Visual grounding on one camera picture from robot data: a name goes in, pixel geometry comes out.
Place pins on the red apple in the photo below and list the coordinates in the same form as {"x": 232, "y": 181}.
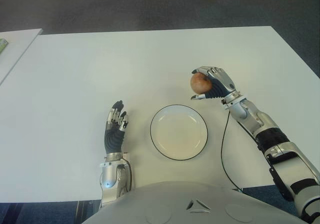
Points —
{"x": 200, "y": 83}

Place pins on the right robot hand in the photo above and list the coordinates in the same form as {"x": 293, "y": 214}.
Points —
{"x": 222, "y": 81}

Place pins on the green packet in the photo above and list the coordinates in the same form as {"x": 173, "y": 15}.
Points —
{"x": 3, "y": 45}

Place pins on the white plate with black rim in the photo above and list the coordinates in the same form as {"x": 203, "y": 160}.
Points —
{"x": 178, "y": 133}

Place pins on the grey robot torso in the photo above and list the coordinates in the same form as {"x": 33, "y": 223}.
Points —
{"x": 195, "y": 209}

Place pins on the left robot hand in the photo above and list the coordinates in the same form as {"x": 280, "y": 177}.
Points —
{"x": 113, "y": 140}

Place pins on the white side table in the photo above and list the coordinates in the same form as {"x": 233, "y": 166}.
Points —
{"x": 17, "y": 49}

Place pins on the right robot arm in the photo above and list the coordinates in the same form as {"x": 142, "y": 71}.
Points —
{"x": 270, "y": 134}

